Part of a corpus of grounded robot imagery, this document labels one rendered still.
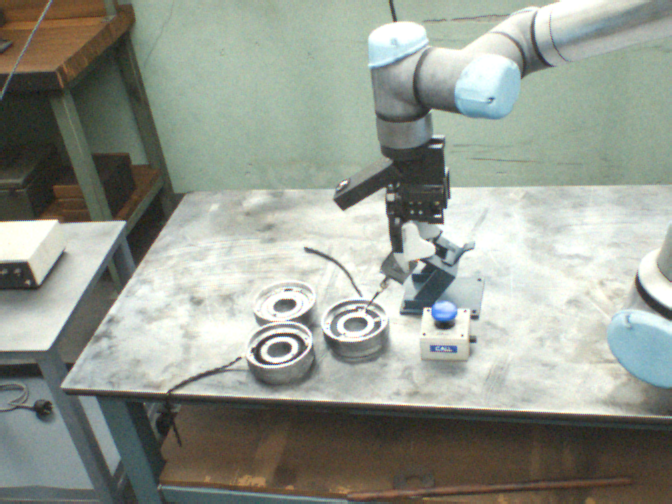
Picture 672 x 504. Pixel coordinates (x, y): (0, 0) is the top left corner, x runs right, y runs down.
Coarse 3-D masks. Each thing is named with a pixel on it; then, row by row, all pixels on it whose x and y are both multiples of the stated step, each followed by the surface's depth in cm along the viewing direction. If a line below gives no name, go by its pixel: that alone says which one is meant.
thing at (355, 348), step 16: (336, 304) 131; (352, 304) 132; (352, 320) 130; (368, 320) 128; (352, 336) 126; (368, 336) 123; (384, 336) 126; (336, 352) 127; (352, 352) 124; (368, 352) 126
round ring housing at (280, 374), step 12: (276, 324) 129; (288, 324) 129; (300, 324) 128; (252, 336) 127; (264, 336) 128; (264, 348) 126; (276, 348) 128; (288, 348) 128; (312, 348) 124; (252, 360) 122; (276, 360) 123; (300, 360) 122; (312, 360) 124; (252, 372) 124; (264, 372) 122; (276, 372) 121; (288, 372) 121; (300, 372) 123
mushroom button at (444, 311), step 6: (432, 306) 122; (438, 306) 122; (444, 306) 122; (450, 306) 122; (432, 312) 121; (438, 312) 121; (444, 312) 121; (450, 312) 121; (456, 312) 121; (438, 318) 120; (444, 318) 120; (450, 318) 120
